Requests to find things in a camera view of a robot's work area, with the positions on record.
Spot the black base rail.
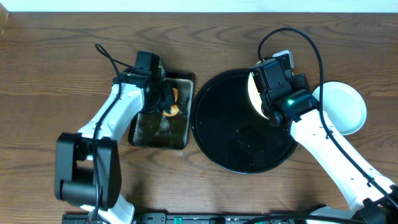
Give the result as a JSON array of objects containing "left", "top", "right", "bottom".
[{"left": 61, "top": 213, "right": 334, "bottom": 224}]

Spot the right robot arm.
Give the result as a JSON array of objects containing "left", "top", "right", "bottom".
[{"left": 248, "top": 50, "right": 397, "bottom": 223}]

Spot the light green plate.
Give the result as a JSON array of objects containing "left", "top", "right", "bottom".
[{"left": 323, "top": 82, "right": 367, "bottom": 136}]

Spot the black rectangular soapy tray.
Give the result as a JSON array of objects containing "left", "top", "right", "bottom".
[{"left": 128, "top": 71, "right": 195, "bottom": 150}]

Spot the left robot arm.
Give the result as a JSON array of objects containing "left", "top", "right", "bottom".
[{"left": 55, "top": 51, "right": 175, "bottom": 223}]

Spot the yellow plate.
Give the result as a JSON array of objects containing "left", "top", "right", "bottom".
[{"left": 248, "top": 68, "right": 283, "bottom": 124}]

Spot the green orange sponge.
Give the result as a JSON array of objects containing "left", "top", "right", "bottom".
[{"left": 162, "top": 88, "right": 179, "bottom": 117}]

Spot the black round tray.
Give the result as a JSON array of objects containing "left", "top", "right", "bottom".
[{"left": 190, "top": 69, "right": 297, "bottom": 174}]

